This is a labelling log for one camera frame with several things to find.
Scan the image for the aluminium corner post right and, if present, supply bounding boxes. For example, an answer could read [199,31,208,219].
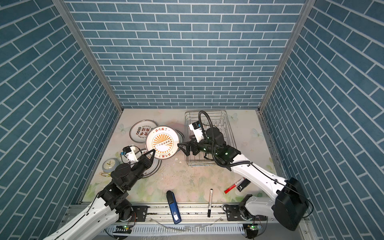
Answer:
[259,0,316,113]

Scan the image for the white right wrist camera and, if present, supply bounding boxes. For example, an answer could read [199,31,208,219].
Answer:
[189,121,205,143]

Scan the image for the steel wire dish rack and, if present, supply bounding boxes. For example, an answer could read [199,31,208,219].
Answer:
[185,110,247,169]

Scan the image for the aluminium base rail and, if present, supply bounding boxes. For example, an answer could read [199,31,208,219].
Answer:
[64,201,310,238]

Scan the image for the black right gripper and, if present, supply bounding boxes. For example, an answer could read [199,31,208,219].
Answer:
[177,134,218,157]

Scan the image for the black white marker pen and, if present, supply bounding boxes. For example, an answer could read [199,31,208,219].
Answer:
[207,189,213,218]

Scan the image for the blue stapler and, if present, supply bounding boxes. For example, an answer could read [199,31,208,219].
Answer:
[166,191,182,225]

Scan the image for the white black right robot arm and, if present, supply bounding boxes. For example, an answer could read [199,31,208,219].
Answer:
[178,127,310,231]

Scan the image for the aluminium corner post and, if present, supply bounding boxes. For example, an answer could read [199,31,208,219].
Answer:
[259,0,316,113]
[52,0,124,114]

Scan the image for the white plate red chinese characters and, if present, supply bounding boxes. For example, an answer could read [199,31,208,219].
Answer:
[130,120,158,143]

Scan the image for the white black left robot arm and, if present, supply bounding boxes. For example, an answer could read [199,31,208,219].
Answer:
[45,149,156,240]

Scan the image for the red white marker pen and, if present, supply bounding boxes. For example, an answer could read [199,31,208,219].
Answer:
[224,178,245,194]

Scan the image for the aluminium corner post left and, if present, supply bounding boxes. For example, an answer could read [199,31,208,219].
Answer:
[52,0,124,114]

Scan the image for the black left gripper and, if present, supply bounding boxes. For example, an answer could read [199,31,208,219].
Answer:
[125,149,156,192]

